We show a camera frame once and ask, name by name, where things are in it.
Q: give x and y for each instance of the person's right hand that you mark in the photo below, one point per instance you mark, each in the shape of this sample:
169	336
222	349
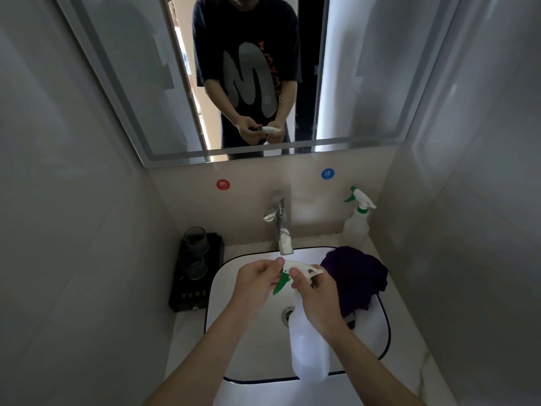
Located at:
321	304

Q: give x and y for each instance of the black tray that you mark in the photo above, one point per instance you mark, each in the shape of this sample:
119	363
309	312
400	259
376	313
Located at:
186	293

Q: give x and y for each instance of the person's right forearm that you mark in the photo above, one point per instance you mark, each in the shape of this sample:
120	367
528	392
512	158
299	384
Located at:
372	372

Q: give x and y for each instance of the white sink basin black rim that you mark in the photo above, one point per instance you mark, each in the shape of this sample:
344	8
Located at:
253	342

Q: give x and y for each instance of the person's left hand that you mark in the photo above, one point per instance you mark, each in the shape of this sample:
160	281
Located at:
253	287

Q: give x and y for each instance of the purple microfibre cloth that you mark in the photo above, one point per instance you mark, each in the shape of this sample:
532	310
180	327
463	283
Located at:
357	283

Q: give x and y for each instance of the chrome faucet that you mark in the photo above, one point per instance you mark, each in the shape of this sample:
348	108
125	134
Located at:
281	224

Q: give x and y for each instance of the blue round sticker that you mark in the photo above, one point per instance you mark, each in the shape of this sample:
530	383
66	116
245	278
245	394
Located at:
327	173

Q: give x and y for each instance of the person's left forearm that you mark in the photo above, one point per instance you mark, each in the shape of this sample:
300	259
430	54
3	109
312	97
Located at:
198	363

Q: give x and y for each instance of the metal sink drain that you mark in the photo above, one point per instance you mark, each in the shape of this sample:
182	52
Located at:
287	316

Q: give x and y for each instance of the red round sticker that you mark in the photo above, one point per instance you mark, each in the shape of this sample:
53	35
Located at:
223	184

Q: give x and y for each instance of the rectangular wall mirror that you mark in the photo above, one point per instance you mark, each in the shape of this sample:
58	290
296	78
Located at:
127	80

